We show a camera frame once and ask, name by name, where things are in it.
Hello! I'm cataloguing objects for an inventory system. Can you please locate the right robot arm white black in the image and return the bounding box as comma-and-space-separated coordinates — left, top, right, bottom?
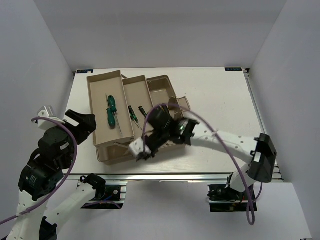
129, 106, 277, 201

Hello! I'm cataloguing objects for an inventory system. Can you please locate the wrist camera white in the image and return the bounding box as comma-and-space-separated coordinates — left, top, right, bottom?
32, 105, 57, 131
128, 138, 150, 158

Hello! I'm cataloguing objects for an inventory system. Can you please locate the blue label sticker right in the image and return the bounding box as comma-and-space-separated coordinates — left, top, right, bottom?
224, 67, 243, 72

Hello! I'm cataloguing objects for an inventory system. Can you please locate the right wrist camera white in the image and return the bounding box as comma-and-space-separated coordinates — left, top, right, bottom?
128, 138, 150, 158

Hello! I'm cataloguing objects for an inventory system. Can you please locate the large green handle screwdriver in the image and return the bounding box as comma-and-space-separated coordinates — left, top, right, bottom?
106, 108, 116, 129

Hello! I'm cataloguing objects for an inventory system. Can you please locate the blue label sticker left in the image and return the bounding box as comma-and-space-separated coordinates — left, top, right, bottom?
76, 69, 94, 74

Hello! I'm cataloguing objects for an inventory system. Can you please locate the yellow black long screwdriver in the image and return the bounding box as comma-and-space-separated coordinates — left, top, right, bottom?
161, 104, 170, 115

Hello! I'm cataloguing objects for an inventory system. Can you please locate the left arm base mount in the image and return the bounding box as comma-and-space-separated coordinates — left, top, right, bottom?
82, 181, 127, 210

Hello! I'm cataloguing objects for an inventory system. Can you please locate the beige cantilever toolbox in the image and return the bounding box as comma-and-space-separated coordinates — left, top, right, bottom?
87, 70, 191, 165

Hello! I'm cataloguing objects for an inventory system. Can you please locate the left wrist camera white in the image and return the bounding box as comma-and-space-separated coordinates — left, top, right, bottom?
32, 105, 57, 131

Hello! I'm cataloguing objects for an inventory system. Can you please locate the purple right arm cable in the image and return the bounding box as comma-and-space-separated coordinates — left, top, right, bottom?
141, 103, 263, 226

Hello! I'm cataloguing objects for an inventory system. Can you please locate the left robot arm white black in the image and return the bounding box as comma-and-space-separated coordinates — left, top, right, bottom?
1, 110, 106, 240

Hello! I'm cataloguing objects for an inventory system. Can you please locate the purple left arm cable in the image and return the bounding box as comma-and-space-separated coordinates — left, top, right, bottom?
0, 116, 122, 226

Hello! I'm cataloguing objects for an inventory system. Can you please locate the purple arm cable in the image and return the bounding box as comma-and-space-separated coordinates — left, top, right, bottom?
141, 103, 263, 226
0, 116, 122, 226

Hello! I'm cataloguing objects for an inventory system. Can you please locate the green handle long screwdriver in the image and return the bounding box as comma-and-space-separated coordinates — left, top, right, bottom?
106, 95, 123, 135

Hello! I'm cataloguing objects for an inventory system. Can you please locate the blue label sticker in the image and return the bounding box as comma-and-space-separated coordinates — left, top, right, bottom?
76, 69, 94, 74
224, 67, 243, 72

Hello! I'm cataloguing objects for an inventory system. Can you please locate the aluminium front rail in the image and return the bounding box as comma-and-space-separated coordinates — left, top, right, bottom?
62, 172, 285, 183

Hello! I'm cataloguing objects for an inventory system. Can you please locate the small black green precision screwdriver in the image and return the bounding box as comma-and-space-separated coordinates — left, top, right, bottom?
128, 105, 142, 129

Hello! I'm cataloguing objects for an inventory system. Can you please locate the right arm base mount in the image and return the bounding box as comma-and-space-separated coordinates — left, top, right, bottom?
207, 184, 249, 213

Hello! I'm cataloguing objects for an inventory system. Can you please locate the short black green precision screwdriver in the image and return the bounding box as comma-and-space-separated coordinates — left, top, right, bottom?
138, 105, 147, 118

